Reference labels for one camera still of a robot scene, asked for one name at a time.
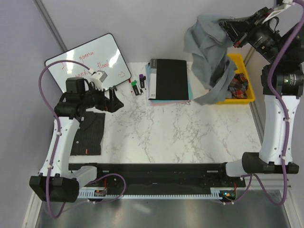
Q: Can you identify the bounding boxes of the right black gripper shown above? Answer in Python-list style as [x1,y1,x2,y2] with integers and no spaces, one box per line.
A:
[221,6,286,64]

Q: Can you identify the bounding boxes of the purple black marker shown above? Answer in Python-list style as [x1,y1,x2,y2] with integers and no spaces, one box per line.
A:
[139,74,146,89]

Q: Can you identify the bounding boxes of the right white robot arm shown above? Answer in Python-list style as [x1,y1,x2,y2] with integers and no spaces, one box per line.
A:
[217,8,304,187]

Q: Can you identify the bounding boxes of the yellow plastic bin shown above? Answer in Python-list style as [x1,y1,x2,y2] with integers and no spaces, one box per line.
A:
[217,54,255,105]

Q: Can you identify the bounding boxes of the green black marker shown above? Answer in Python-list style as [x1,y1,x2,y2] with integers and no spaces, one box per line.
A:
[131,81,141,96]

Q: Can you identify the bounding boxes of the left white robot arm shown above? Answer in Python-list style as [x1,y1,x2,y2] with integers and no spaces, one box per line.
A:
[29,77,124,203]

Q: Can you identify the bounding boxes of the white slotted cable duct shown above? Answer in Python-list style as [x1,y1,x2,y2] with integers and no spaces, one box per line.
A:
[77,187,223,200]

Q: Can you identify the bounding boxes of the grey long sleeve shirt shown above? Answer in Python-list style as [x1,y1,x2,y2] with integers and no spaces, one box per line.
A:
[184,15,237,105]

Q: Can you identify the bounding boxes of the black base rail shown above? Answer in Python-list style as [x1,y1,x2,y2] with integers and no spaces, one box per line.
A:
[68,162,246,196]

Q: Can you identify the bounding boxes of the black folder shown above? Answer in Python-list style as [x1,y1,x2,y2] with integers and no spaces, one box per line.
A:
[149,59,189,101]

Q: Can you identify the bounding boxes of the white whiteboard black frame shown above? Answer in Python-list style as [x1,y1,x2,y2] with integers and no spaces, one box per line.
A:
[45,33,132,93]

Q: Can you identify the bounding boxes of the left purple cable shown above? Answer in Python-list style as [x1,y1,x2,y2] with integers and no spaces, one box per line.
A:
[38,60,95,219]

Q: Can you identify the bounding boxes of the folded black striped shirt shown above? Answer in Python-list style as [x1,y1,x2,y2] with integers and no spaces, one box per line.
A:
[70,112,105,156]

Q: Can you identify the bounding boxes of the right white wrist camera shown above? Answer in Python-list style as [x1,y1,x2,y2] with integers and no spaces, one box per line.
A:
[262,0,295,24]

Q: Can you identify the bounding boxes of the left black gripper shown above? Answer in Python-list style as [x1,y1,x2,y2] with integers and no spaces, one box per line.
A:
[80,83,123,113]

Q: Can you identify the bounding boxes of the plaid shirt in bin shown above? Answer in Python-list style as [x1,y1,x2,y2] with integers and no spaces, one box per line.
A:
[228,74,248,99]

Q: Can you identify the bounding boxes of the red marker pen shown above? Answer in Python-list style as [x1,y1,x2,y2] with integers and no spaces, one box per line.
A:
[128,79,133,94]

